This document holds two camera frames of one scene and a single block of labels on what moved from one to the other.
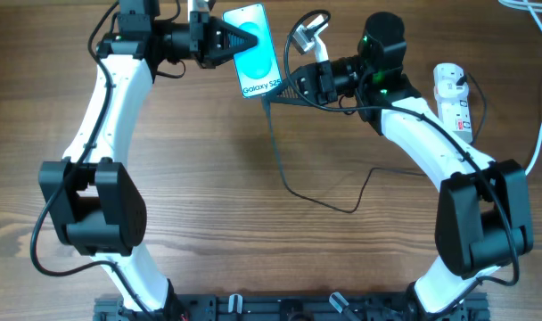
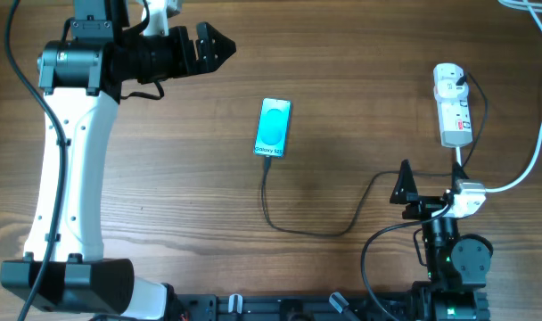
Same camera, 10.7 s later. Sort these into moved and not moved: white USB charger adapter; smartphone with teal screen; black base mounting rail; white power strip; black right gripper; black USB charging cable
Moved: black right gripper; black USB charging cable; smartphone with teal screen
Not moved: black base mounting rail; white power strip; white USB charger adapter
